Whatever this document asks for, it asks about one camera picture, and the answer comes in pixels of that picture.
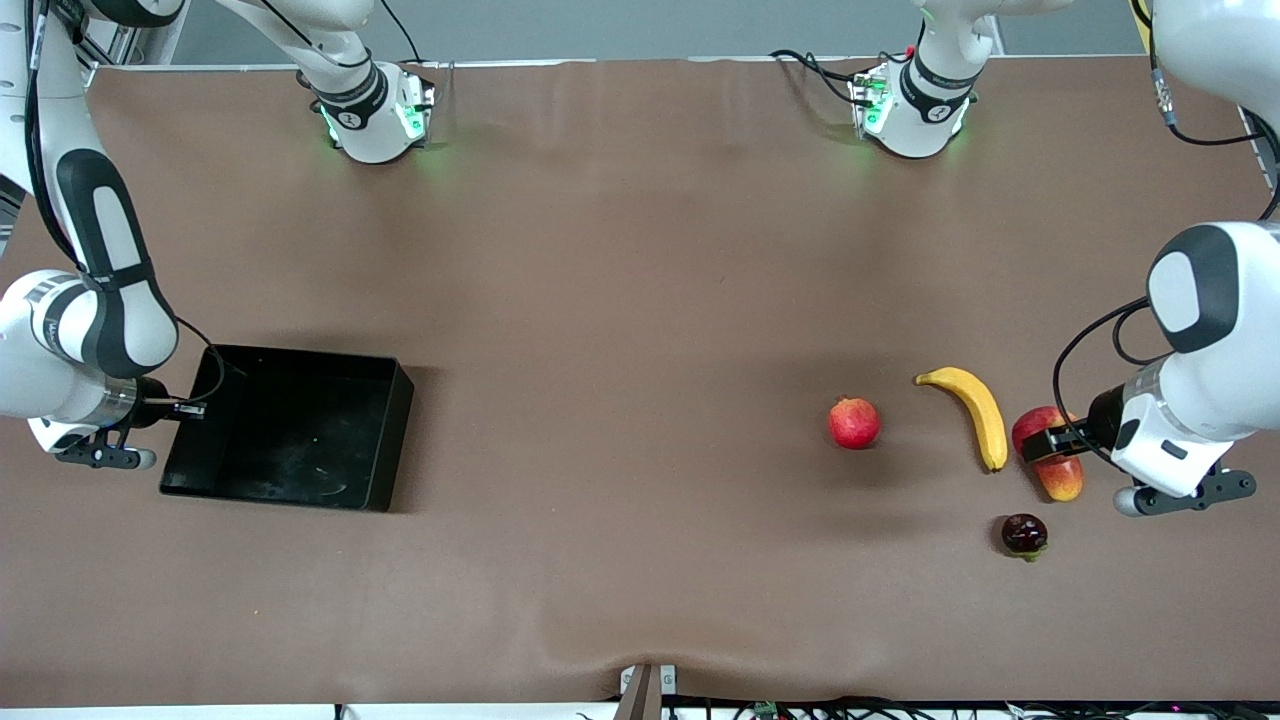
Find aluminium frame post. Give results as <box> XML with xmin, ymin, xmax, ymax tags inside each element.
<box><xmin>60</xmin><ymin>15</ymin><xmax>188</xmax><ymax>73</ymax></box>
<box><xmin>1242</xmin><ymin>102</ymin><xmax>1280</xmax><ymax>191</ymax></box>

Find red yellow mango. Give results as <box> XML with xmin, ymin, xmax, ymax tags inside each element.
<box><xmin>1034</xmin><ymin>452</ymin><xmax>1085</xmax><ymax>503</ymax></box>

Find red pomegranate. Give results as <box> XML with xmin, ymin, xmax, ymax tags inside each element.
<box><xmin>827</xmin><ymin>394</ymin><xmax>882</xmax><ymax>450</ymax></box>

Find black right base cable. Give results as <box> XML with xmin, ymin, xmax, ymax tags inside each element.
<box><xmin>375</xmin><ymin>0</ymin><xmax>427</xmax><ymax>67</ymax></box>

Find black left base cable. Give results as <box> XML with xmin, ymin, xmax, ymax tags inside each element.
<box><xmin>768</xmin><ymin>45</ymin><xmax>906</xmax><ymax>111</ymax></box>

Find dark purple mangosteen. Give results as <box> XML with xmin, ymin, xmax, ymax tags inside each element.
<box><xmin>1001</xmin><ymin>513</ymin><xmax>1050</xmax><ymax>563</ymax></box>

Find black plastic box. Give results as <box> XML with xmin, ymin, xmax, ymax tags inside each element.
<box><xmin>158</xmin><ymin>345</ymin><xmax>415</xmax><ymax>513</ymax></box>

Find red yellow apple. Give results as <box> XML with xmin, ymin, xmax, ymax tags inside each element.
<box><xmin>1012</xmin><ymin>405</ymin><xmax>1081</xmax><ymax>462</ymax></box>

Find black base cable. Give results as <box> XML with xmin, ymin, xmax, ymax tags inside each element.
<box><xmin>375</xmin><ymin>0</ymin><xmax>427</xmax><ymax>67</ymax></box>
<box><xmin>768</xmin><ymin>45</ymin><xmax>906</xmax><ymax>111</ymax></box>

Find yellow banana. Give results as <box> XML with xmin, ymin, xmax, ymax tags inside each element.
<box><xmin>914</xmin><ymin>366</ymin><xmax>1009</xmax><ymax>474</ymax></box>

